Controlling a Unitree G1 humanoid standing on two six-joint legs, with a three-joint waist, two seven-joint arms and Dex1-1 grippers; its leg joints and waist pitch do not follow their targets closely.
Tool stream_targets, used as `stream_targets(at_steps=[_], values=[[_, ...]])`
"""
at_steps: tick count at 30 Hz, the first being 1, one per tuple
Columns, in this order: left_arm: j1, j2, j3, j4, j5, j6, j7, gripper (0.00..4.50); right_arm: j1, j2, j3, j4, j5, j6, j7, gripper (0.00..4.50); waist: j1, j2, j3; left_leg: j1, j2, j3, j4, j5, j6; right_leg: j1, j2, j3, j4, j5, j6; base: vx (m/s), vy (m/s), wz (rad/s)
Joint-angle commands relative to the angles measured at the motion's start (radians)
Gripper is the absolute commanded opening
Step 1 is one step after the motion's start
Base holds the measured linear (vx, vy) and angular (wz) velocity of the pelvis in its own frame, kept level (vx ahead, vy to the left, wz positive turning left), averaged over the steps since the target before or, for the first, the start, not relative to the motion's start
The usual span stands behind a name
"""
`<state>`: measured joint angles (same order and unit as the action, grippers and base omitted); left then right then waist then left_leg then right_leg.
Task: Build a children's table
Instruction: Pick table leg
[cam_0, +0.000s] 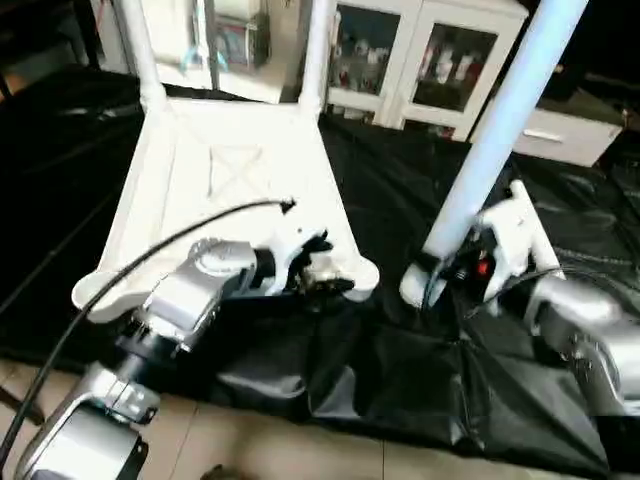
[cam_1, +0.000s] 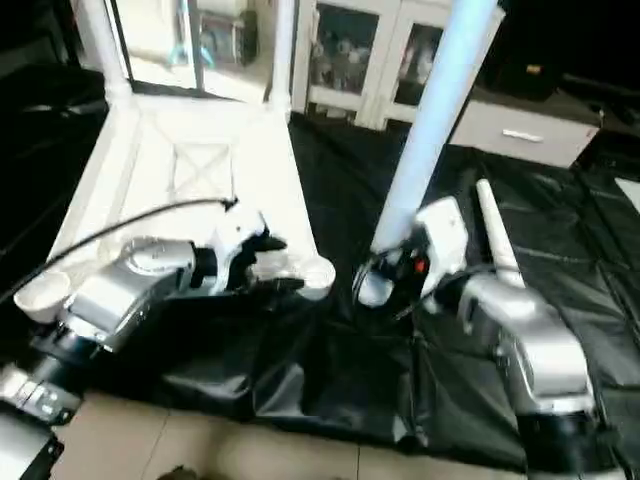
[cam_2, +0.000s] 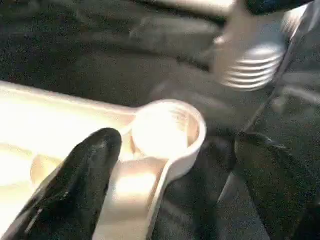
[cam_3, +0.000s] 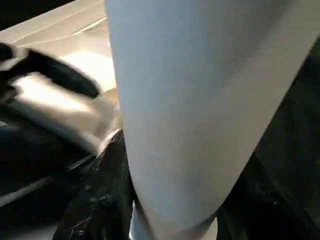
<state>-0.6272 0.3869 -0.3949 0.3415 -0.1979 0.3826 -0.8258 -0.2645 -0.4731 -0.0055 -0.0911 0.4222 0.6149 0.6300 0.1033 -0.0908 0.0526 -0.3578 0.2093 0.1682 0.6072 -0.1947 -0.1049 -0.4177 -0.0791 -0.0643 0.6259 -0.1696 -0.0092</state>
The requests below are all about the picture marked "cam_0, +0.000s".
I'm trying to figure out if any white plastic table top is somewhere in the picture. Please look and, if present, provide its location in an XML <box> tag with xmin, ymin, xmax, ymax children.
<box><xmin>72</xmin><ymin>95</ymin><xmax>382</xmax><ymax>323</ymax></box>

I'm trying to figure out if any white plastic table leg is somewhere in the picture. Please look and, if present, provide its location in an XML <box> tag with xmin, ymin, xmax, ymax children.
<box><xmin>298</xmin><ymin>0</ymin><xmax>337</xmax><ymax>117</ymax></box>
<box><xmin>400</xmin><ymin>0</ymin><xmax>591</xmax><ymax>309</ymax></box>
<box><xmin>117</xmin><ymin>0</ymin><xmax>169</xmax><ymax>113</ymax></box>

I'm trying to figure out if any black work mat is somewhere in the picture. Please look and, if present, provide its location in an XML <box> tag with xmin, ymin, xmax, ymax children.
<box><xmin>0</xmin><ymin>65</ymin><xmax>640</xmax><ymax>476</ymax></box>

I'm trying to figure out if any white drawer unit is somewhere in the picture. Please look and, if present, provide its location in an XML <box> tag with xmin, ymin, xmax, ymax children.
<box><xmin>470</xmin><ymin>100</ymin><xmax>626</xmax><ymax>167</ymax></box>

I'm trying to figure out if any white glass door cabinet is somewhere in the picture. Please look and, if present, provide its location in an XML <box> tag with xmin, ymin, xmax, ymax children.
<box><xmin>325</xmin><ymin>0</ymin><xmax>529</xmax><ymax>137</ymax></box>

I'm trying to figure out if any colourful toy box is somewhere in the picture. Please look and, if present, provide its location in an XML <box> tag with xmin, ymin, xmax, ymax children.
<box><xmin>215</xmin><ymin>15</ymin><xmax>271</xmax><ymax>69</ymax></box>

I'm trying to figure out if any white framed glass door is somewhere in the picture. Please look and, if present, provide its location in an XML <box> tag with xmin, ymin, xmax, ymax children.
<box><xmin>90</xmin><ymin>0</ymin><xmax>217</xmax><ymax>91</ymax></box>

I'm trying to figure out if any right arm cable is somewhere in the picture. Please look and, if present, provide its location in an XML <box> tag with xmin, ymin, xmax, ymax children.
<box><xmin>420</xmin><ymin>255</ymin><xmax>601</xmax><ymax>321</ymax></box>

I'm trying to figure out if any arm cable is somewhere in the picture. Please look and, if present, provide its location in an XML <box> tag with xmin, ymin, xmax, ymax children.
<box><xmin>0</xmin><ymin>198</ymin><xmax>297</xmax><ymax>471</ymax></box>
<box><xmin>420</xmin><ymin>255</ymin><xmax>601</xmax><ymax>321</ymax></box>

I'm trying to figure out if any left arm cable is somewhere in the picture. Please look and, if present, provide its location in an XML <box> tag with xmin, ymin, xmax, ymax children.
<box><xmin>0</xmin><ymin>198</ymin><xmax>297</xmax><ymax>471</ymax></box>

